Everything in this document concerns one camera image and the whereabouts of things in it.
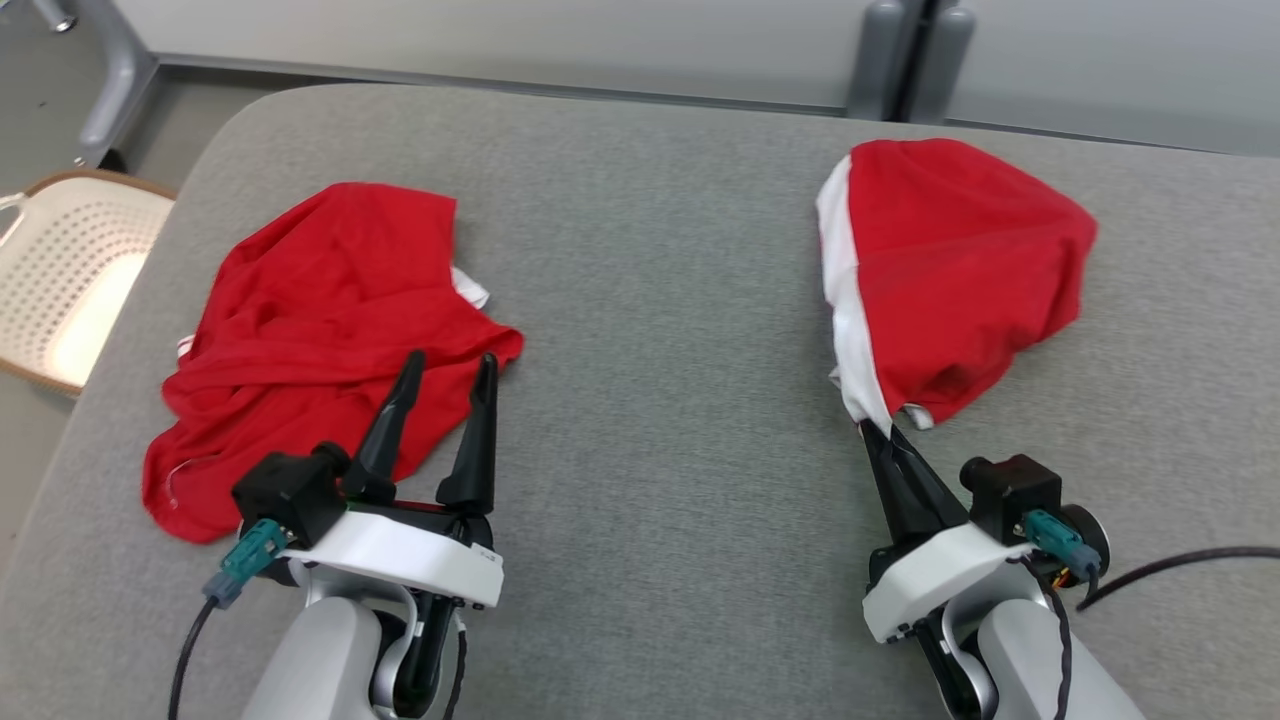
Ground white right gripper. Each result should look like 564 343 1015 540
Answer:
859 421 1041 644

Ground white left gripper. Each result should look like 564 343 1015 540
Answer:
283 350 505 610

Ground red basketball jersey white sleeves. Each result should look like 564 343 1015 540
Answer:
141 182 525 545

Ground red and white garment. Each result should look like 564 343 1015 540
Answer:
815 138 1099 431

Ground grey fabric sofa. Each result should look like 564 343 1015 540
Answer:
0 83 1280 720

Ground cream perforated laundry basket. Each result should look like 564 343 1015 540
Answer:
0 168 178 399

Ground grey metal furniture leg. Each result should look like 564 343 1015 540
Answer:
30 0 161 167

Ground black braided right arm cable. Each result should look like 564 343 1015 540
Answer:
1008 553 1074 720

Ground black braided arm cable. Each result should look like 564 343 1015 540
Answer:
440 610 470 720
1008 553 1074 720

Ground black left cable teal plug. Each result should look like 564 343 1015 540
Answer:
168 518 290 720

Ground black cable teal plug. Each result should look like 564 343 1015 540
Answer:
168 518 290 720
1022 508 1280 613

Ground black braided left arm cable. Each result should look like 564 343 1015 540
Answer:
440 610 470 720

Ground black right cable teal plug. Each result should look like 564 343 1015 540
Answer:
1022 508 1280 613

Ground grey round partition post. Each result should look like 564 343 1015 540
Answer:
846 0 906 122
908 5 977 125

